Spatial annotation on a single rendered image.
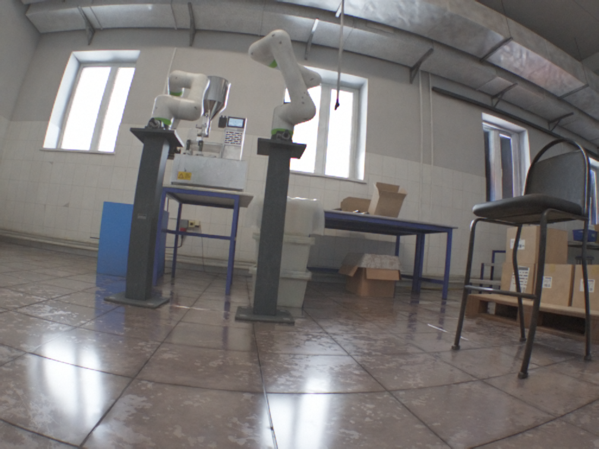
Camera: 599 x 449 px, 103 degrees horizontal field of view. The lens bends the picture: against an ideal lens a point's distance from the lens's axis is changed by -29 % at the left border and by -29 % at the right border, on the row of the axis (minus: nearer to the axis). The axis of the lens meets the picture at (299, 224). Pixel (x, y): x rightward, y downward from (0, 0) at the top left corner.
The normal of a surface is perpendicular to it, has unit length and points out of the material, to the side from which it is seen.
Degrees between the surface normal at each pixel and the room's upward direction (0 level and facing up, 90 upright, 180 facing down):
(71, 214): 90
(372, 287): 90
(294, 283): 96
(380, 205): 125
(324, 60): 90
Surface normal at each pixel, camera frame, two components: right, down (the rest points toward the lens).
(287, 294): 0.02, 0.03
